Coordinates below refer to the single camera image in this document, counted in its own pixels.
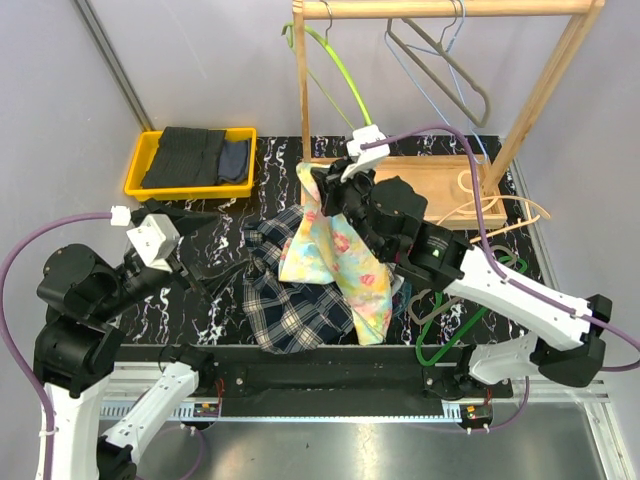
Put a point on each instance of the pastel patterned garment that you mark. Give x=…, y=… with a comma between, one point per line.
x=327, y=250

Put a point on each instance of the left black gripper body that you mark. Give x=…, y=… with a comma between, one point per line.
x=138, y=283

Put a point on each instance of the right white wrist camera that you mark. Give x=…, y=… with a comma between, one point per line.
x=366, y=149

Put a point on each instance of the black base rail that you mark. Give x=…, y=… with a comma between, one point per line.
x=330, y=384

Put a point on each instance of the wooden clothes rack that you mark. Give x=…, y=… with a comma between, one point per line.
x=436, y=176

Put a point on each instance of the lime green hanger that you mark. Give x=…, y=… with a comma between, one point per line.
x=288, y=32

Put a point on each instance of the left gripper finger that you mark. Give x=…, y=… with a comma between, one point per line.
x=186, y=222
x=213, y=282

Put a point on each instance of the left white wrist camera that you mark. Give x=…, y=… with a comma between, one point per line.
x=152, y=237

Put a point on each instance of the white garment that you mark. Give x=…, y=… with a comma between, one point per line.
x=396, y=280

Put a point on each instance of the green velvet hanger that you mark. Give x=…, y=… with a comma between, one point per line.
x=522, y=267

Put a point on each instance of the black folded cloth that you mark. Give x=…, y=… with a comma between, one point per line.
x=194, y=157

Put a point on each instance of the navy plaid garment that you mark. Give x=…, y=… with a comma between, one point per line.
x=285, y=317

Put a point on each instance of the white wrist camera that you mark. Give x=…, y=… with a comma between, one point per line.
x=366, y=149
x=152, y=237

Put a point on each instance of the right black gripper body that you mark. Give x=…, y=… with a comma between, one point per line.
x=350, y=197

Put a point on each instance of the yellow plastic tray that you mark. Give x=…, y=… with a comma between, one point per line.
x=143, y=158

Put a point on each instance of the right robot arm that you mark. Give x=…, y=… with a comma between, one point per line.
x=388, y=216

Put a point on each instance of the wooden hanger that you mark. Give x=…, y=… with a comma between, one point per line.
x=501, y=213

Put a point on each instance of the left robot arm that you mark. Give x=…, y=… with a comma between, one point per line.
x=75, y=352

